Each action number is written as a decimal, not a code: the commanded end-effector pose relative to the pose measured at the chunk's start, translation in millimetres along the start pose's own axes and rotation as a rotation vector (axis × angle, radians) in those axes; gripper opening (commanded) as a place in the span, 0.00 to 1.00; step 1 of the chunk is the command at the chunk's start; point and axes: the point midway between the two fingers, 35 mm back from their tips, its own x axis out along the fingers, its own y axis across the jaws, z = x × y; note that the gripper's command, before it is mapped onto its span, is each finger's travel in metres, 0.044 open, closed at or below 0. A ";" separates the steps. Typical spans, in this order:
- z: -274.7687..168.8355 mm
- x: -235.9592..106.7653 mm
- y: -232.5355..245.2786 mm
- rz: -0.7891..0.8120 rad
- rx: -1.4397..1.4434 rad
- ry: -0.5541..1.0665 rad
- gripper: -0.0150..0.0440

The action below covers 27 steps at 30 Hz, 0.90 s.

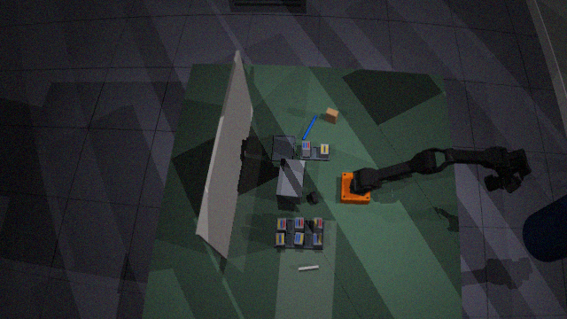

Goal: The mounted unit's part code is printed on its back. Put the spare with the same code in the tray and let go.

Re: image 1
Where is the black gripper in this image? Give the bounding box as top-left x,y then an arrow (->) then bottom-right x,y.
484,163 -> 532,192

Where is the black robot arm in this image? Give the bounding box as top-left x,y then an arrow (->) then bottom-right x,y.
349,146 -> 527,196

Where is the black cylinder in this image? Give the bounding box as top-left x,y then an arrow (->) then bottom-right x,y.
310,191 -> 319,204

